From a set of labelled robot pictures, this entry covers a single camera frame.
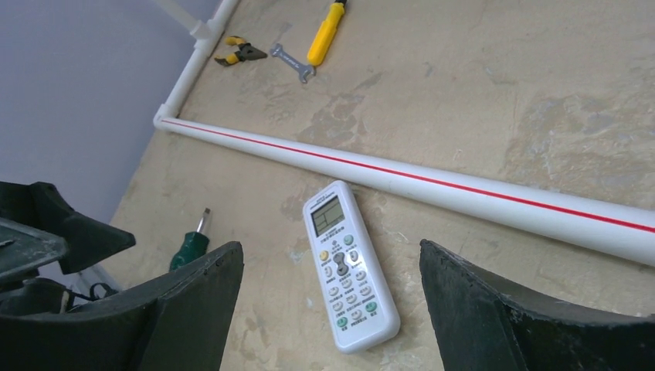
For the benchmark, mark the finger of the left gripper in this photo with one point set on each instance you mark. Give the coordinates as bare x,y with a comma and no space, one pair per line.
41,206
25,249

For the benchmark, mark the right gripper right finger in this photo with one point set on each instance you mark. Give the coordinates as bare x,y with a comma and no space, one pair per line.
483,321

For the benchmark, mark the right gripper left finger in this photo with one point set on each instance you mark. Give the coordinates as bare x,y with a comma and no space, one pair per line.
178,321

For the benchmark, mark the white remote control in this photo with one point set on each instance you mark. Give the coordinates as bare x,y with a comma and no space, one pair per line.
357,298

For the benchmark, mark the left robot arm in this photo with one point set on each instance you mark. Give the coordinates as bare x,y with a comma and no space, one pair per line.
34,294

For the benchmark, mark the green stubby screwdriver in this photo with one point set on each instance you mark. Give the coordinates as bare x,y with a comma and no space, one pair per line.
194,245

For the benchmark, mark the silver wrench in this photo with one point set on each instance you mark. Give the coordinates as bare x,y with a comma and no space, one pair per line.
303,70

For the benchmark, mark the yellow screwdriver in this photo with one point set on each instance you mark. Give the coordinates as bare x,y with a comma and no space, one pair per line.
326,33

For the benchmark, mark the white PVC pipe frame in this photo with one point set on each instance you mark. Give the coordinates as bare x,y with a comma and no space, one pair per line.
617,230

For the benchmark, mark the yellow handled pliers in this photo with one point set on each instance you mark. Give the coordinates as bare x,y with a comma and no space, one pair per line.
245,52

